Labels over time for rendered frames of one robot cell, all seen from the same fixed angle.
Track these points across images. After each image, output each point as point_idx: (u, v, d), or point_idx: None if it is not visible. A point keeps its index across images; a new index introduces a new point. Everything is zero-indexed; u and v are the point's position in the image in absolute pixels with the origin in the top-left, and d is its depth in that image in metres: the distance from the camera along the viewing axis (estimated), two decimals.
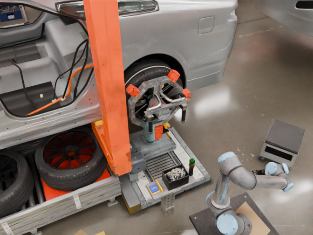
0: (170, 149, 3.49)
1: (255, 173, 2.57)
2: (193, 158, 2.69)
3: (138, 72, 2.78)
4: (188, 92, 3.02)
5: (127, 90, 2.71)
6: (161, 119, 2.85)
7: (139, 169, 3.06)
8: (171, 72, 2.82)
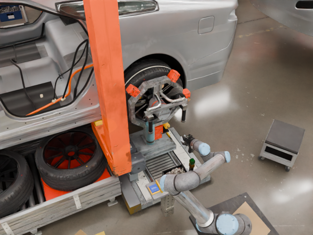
0: (170, 149, 3.49)
1: (187, 136, 2.69)
2: (193, 158, 2.69)
3: (138, 72, 2.78)
4: (188, 92, 3.02)
5: (127, 90, 2.71)
6: (161, 119, 2.85)
7: (139, 169, 3.06)
8: (171, 72, 2.82)
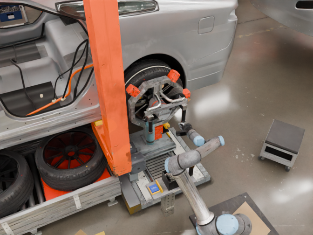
0: (170, 149, 3.49)
1: (190, 127, 2.92)
2: None
3: (138, 72, 2.78)
4: (188, 92, 3.02)
5: (127, 90, 2.71)
6: (161, 119, 2.85)
7: (139, 169, 3.06)
8: (171, 72, 2.82)
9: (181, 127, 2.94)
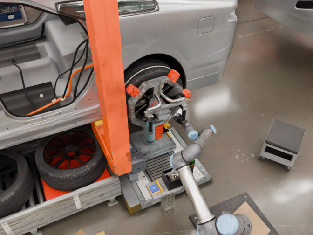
0: (170, 149, 3.49)
1: None
2: None
3: (138, 72, 2.78)
4: (188, 92, 3.02)
5: (127, 90, 2.71)
6: (161, 119, 2.85)
7: (139, 169, 3.06)
8: (171, 72, 2.82)
9: (177, 116, 3.12)
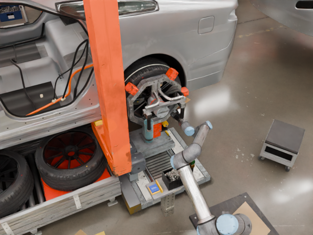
0: (169, 148, 3.52)
1: None
2: None
3: (137, 70, 2.81)
4: (187, 90, 3.04)
5: (125, 88, 2.73)
6: (159, 117, 2.88)
7: (139, 169, 3.06)
8: (169, 70, 2.84)
9: (174, 112, 3.16)
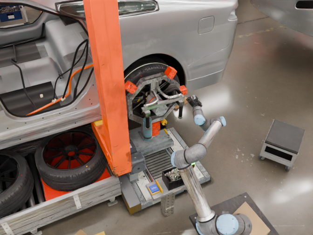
0: (168, 146, 3.53)
1: None
2: None
3: (135, 69, 2.82)
4: (185, 88, 3.06)
5: (125, 86, 2.75)
6: (158, 115, 2.89)
7: (139, 169, 3.06)
8: (167, 68, 2.86)
9: (193, 99, 2.94)
